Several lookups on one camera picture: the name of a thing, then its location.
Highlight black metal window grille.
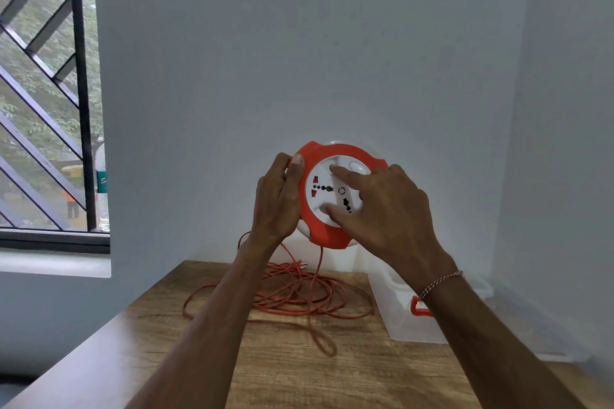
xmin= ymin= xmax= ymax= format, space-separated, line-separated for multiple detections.
xmin=0 ymin=0 xmax=99 ymax=232

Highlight person's left forearm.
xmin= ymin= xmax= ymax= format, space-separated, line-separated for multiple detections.
xmin=125 ymin=240 xmax=285 ymax=409

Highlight black window frame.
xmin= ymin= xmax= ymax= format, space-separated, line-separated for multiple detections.
xmin=0 ymin=228 xmax=111 ymax=254

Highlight orange white extension cord reel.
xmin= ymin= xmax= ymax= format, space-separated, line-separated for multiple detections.
xmin=288 ymin=140 xmax=390 ymax=250

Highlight orange power cable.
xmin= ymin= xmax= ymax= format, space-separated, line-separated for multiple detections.
xmin=182 ymin=230 xmax=375 ymax=321

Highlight person's right forearm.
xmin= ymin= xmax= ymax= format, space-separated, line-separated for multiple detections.
xmin=418 ymin=270 xmax=589 ymax=409

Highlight red white thread bracelet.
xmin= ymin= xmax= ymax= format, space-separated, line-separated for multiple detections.
xmin=419 ymin=270 xmax=464 ymax=301

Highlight person's right hand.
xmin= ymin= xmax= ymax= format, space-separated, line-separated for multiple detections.
xmin=319 ymin=163 xmax=460 ymax=297

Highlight clear plastic box lid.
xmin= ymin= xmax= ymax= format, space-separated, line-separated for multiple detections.
xmin=482 ymin=278 xmax=592 ymax=364

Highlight person's left hand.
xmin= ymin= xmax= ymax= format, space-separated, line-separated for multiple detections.
xmin=250 ymin=152 xmax=305 ymax=251

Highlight clear plastic storage box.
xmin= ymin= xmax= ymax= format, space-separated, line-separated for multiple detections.
xmin=367 ymin=258 xmax=495 ymax=345

